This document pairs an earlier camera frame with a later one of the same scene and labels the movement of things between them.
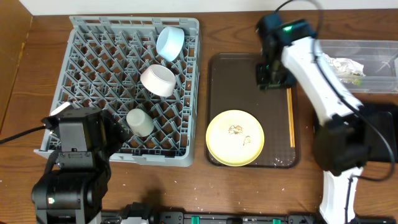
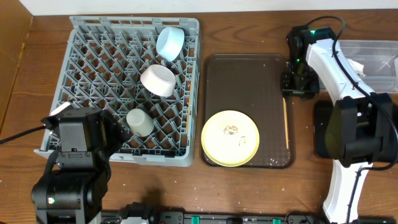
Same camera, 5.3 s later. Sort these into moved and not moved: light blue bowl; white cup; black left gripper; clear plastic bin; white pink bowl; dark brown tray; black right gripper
Moved: black right gripper
Not moved: black left gripper; dark brown tray; light blue bowl; white pink bowl; white cup; clear plastic bin
